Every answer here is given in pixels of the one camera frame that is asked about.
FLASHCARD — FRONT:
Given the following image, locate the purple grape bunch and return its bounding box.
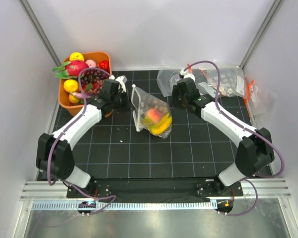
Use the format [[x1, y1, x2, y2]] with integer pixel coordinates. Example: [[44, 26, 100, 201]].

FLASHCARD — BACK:
[[80, 69, 110, 86]]

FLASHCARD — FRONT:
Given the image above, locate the slotted cable duct rail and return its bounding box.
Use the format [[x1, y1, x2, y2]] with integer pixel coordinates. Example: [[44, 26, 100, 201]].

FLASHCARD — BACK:
[[32, 200, 218, 211]]

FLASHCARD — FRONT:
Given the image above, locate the pink dragon fruit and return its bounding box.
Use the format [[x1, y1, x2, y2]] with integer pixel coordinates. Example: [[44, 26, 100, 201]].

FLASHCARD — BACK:
[[52, 60, 88, 79]]

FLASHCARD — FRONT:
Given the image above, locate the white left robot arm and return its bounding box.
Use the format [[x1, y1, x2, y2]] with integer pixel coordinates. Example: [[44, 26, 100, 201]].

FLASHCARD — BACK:
[[36, 76, 132, 198]]

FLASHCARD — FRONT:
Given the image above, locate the yellow banana bunch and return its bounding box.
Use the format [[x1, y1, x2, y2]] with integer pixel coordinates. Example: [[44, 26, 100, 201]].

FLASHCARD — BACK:
[[142, 113, 172, 135]]

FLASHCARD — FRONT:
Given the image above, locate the brown longan cluster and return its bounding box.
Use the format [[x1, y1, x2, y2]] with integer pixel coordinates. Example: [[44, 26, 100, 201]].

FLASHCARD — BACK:
[[139, 95, 169, 112]]

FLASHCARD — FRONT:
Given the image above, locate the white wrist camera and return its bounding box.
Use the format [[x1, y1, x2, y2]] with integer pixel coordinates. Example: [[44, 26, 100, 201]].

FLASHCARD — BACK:
[[179, 70, 195, 81], [115, 75, 127, 93]]

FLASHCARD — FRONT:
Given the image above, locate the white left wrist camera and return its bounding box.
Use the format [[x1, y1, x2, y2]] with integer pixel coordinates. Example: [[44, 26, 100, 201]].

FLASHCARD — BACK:
[[115, 75, 127, 93]]

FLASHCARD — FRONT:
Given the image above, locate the yellow orange top fruit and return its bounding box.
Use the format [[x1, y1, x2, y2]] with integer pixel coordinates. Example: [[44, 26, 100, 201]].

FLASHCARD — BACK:
[[69, 52, 85, 61]]

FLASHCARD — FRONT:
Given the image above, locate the yellow orange fruit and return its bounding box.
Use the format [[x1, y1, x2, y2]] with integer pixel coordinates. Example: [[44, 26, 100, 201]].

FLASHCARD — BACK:
[[63, 79, 79, 93], [69, 52, 85, 61]]

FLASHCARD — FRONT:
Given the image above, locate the dotted zip bag rear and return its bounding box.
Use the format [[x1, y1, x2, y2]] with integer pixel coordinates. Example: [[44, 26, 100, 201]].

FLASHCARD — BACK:
[[204, 65, 246, 97]]

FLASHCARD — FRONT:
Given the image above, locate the yellow lemon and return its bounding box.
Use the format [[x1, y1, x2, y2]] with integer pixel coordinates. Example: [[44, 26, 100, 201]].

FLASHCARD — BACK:
[[68, 94, 80, 104]]

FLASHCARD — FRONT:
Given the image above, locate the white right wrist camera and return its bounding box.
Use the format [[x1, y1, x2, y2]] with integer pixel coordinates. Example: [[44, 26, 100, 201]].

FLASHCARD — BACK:
[[179, 70, 195, 81]]

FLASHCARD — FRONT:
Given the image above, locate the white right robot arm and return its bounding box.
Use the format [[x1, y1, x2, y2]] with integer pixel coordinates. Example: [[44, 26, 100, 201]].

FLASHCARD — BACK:
[[171, 78, 275, 196]]

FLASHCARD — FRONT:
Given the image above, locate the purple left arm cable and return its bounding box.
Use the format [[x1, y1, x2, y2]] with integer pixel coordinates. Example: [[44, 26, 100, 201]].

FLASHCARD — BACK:
[[46, 67, 117, 216]]

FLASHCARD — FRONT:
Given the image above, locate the clear bags stack right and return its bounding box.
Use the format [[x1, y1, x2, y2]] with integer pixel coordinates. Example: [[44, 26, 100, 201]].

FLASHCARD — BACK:
[[244, 80, 276, 129]]

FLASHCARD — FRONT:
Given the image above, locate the orange red peach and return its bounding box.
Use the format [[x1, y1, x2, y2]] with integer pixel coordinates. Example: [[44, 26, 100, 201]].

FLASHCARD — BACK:
[[145, 108, 162, 124]]

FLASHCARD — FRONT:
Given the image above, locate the pink peach toy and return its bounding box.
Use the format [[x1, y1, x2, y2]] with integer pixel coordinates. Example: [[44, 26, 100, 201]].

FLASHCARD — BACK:
[[85, 59, 97, 68]]

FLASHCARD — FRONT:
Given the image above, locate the yellow orange fruit left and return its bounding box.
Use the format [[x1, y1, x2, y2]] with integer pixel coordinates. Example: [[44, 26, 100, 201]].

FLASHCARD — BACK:
[[63, 79, 79, 93]]

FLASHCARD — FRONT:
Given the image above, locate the orange plastic fruit basket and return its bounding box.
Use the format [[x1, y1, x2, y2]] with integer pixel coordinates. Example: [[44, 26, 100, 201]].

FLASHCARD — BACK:
[[58, 52, 112, 117]]

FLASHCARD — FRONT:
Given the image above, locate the clear polka dot zip bag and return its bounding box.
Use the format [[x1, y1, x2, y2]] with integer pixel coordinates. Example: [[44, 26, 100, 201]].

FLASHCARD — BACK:
[[131, 84, 172, 139]]

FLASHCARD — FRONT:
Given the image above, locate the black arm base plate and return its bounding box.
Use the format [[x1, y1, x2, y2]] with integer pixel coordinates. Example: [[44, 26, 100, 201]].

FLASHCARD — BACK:
[[80, 177, 243, 202]]

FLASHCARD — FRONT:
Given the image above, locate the crumpled clear zip bag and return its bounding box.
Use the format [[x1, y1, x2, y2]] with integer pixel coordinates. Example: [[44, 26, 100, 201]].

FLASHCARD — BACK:
[[157, 63, 218, 98]]

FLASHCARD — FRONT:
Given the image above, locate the black grid cutting mat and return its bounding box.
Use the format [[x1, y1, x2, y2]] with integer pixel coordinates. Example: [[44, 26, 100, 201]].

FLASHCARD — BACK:
[[37, 70, 274, 179]]

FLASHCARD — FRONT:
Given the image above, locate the red bell pepper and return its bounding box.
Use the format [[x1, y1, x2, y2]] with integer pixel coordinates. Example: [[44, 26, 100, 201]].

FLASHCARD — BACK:
[[98, 60, 110, 71]]

